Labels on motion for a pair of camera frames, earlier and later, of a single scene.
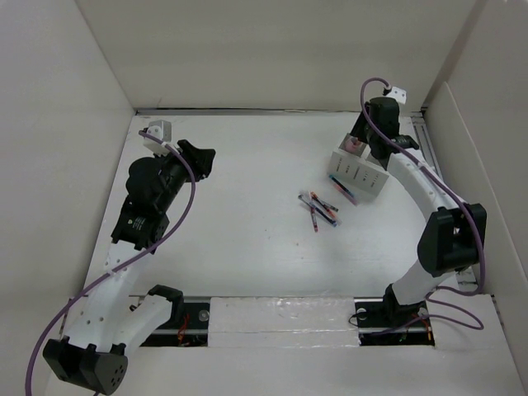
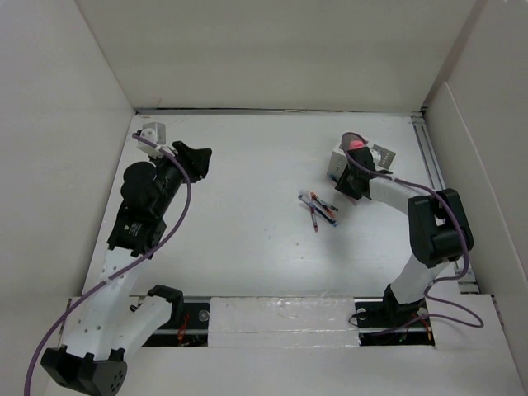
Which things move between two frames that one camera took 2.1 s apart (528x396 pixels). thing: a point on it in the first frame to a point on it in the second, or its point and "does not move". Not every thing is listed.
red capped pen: [313, 214] does not move
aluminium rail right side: [431, 162] does not move
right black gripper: [360, 129] to [343, 185]
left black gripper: [199, 159] does not move
